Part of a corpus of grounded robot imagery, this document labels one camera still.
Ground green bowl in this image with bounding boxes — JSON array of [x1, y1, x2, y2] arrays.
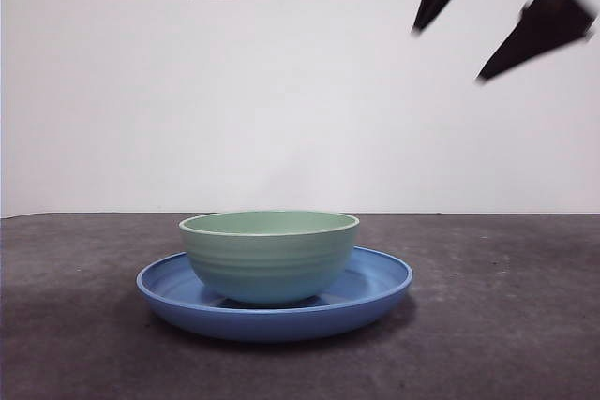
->
[[178, 210, 362, 305]]

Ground blue plate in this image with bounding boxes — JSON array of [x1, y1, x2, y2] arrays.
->
[[136, 244, 414, 344]]

